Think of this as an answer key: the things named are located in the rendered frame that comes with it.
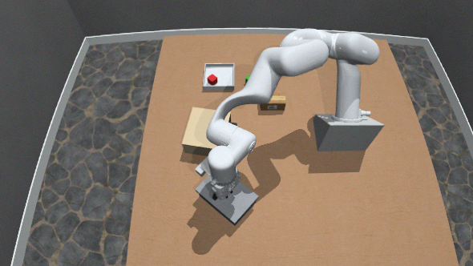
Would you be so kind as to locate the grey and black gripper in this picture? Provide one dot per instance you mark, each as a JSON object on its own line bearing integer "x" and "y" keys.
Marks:
{"x": 223, "y": 191}

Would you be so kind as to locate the brown cardboard box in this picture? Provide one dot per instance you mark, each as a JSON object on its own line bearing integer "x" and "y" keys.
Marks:
{"x": 277, "y": 103}

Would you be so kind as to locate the red block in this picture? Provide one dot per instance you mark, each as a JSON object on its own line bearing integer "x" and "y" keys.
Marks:
{"x": 212, "y": 79}

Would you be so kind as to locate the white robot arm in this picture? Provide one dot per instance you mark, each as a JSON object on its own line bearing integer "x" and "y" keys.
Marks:
{"x": 234, "y": 143}

